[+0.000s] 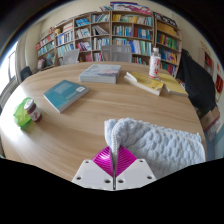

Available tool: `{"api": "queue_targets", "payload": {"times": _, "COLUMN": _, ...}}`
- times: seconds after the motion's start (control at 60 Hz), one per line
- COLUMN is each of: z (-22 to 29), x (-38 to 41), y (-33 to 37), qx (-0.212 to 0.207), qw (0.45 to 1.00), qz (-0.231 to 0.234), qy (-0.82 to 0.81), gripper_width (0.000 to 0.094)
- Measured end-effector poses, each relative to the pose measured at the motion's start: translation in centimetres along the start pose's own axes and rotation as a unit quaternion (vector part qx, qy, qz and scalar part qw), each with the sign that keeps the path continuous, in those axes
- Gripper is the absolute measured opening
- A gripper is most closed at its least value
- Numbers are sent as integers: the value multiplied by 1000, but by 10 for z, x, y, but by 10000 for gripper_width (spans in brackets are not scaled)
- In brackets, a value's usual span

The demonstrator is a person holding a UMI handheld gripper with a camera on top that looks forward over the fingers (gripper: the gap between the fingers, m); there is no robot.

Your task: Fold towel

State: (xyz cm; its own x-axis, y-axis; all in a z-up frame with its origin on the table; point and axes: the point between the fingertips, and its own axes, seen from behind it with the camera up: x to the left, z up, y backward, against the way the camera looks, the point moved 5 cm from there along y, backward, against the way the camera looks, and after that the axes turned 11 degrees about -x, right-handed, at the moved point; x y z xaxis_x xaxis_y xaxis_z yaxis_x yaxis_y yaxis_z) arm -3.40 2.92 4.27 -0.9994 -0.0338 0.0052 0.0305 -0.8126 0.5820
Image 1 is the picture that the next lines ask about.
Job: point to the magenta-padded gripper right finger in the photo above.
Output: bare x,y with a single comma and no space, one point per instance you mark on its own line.
136,173

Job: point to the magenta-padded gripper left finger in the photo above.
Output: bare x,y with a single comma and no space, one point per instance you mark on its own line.
87,173

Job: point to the pale blue fluffy towel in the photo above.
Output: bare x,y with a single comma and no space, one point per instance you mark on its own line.
160,146

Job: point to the small jar with red lid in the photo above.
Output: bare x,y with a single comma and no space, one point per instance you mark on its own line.
33,111

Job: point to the teal hardcover book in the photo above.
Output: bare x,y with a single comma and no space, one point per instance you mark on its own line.
65,94

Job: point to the green plastic bag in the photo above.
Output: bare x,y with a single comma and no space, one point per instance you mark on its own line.
20,116

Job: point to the brown cardboard box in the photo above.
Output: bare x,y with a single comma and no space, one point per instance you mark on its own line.
210,120

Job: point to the yellow book with white pages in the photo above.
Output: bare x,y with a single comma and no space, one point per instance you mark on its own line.
145,82

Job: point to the thick grey book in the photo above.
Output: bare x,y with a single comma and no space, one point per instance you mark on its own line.
100,72

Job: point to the black cloth cover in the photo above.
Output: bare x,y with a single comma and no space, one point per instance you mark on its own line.
198,83

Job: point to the clear bottle with red label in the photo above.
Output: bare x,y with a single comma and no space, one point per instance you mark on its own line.
154,65

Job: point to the dark office chair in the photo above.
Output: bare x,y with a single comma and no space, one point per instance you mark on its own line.
25,73

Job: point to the grey mesh chair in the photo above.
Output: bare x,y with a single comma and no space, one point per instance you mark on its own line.
71,56
116,53

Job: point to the wooden bookshelf unit with books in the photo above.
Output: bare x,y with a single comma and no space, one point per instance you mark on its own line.
126,30

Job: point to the red wall poster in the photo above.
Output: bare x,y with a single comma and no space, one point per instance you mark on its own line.
219,83

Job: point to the small wall shelf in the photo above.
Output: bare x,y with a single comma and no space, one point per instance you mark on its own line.
208,63

